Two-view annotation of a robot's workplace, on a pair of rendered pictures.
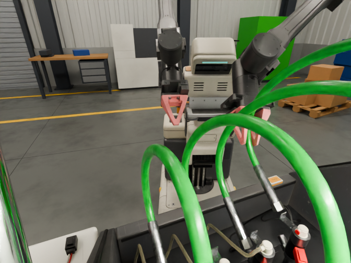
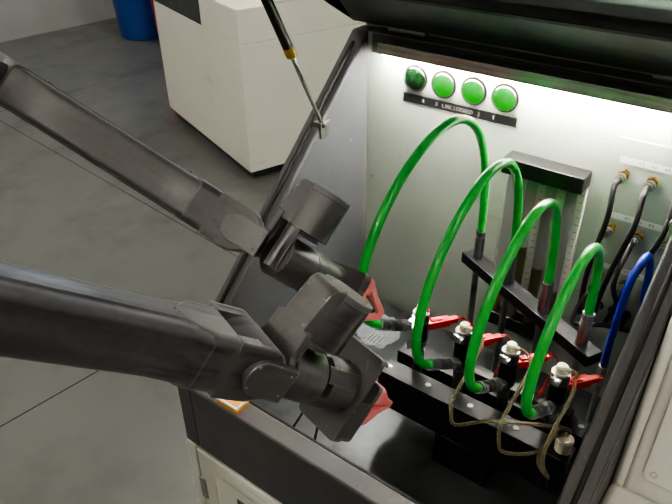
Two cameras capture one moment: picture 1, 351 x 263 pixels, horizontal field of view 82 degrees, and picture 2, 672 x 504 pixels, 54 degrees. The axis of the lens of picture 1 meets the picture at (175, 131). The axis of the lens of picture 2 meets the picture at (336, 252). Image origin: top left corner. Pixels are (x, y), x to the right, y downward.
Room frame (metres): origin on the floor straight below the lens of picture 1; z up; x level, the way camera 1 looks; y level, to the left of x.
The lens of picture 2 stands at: (0.80, 0.46, 1.79)
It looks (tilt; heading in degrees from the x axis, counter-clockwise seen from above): 33 degrees down; 239
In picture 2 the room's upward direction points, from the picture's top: 1 degrees counter-clockwise
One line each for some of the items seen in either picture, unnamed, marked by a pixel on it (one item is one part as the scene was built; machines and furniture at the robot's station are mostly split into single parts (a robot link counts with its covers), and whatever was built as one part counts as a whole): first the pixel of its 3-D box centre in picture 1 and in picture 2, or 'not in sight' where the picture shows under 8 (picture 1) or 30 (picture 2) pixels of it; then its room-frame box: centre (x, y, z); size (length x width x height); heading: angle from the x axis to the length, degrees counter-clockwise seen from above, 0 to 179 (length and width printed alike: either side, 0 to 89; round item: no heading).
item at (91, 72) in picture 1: (75, 72); not in sight; (4.99, 2.42, 0.52); 1.60 x 0.70 x 1.03; 106
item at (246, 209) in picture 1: (216, 218); (336, 497); (0.46, -0.13, 0.87); 0.62 x 0.04 x 0.16; 112
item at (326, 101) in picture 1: (318, 87); not in sight; (3.96, -2.86, 0.39); 1.20 x 0.85 x 0.79; 118
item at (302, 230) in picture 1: (300, 233); not in sight; (0.23, -0.22, 1.10); 0.02 x 0.02 x 0.03
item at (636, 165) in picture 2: not in sight; (634, 235); (-0.10, -0.09, 1.20); 0.13 x 0.03 x 0.31; 112
